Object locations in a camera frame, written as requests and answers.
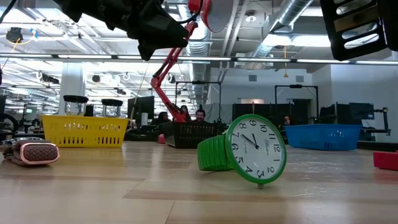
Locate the black metal gantry frame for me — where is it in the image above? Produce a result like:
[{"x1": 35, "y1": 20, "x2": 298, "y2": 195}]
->
[
  {"x1": 275, "y1": 84, "x2": 320, "y2": 125},
  {"x1": 175, "y1": 80, "x2": 222, "y2": 123}
]

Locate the long ceiling light strip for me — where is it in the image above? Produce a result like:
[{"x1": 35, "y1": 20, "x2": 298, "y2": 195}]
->
[{"x1": 0, "y1": 53, "x2": 398, "y2": 66}]

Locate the blue plastic basket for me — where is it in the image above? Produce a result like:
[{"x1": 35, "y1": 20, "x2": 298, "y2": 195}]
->
[{"x1": 284, "y1": 124, "x2": 363, "y2": 151}]

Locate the red desk lamp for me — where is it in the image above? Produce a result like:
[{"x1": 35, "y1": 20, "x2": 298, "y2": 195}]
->
[{"x1": 150, "y1": 0, "x2": 234, "y2": 144}]

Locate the green wristwatch white face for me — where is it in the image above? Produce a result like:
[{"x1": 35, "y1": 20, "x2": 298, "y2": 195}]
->
[{"x1": 197, "y1": 113, "x2": 287, "y2": 190}]

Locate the small red digital clock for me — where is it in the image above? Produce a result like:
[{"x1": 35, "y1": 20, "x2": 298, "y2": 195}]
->
[{"x1": 373, "y1": 151, "x2": 398, "y2": 171}]

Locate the black plastic basket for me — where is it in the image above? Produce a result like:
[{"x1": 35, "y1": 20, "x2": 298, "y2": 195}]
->
[{"x1": 164, "y1": 121, "x2": 225, "y2": 149}]

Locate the black ceiling device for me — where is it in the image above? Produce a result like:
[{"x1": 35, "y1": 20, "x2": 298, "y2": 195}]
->
[{"x1": 6, "y1": 27, "x2": 25, "y2": 44}]

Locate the woven brown pouch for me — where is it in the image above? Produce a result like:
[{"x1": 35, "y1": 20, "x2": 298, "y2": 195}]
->
[{"x1": 0, "y1": 136, "x2": 60, "y2": 166}]

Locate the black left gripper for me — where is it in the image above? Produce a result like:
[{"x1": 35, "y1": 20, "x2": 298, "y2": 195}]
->
[{"x1": 124, "y1": 0, "x2": 190, "y2": 62}]

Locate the black aluminium table frame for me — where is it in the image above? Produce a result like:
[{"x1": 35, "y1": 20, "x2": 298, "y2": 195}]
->
[{"x1": 0, "y1": 133, "x2": 398, "y2": 153}]

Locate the silver ceiling air duct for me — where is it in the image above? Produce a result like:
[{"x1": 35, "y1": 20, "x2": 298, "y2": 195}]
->
[{"x1": 269, "y1": 0, "x2": 315, "y2": 34}]

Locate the white building column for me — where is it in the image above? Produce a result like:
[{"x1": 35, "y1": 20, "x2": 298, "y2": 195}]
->
[{"x1": 58, "y1": 67, "x2": 86, "y2": 116}]

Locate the black partition screen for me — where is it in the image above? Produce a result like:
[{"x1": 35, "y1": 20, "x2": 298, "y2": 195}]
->
[{"x1": 232, "y1": 102, "x2": 312, "y2": 126}]

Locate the black left wrist camera cable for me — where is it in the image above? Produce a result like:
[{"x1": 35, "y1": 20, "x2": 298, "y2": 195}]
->
[{"x1": 178, "y1": 0, "x2": 205, "y2": 24}]

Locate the black computer monitor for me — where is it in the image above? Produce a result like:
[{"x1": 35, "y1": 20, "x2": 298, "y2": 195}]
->
[{"x1": 127, "y1": 96, "x2": 155, "y2": 125}]

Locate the yellow plastic basket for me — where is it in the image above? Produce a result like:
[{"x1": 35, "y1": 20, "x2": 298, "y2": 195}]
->
[{"x1": 40, "y1": 114, "x2": 130, "y2": 148}]

